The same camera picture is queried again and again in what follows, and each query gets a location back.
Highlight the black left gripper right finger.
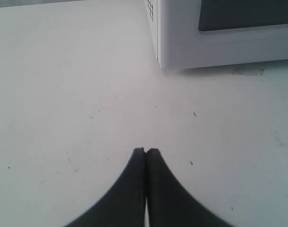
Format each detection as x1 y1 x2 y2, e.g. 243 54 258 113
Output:
146 148 231 227

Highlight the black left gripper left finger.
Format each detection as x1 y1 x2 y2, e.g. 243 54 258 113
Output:
67 148 147 227

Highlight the white microwave door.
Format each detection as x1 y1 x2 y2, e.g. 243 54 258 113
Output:
158 0 288 69

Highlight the white microwave oven body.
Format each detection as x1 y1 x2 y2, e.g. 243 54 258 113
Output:
144 0 160 65

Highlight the clear tape patch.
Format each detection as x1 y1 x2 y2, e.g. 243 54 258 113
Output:
232 68 265 76

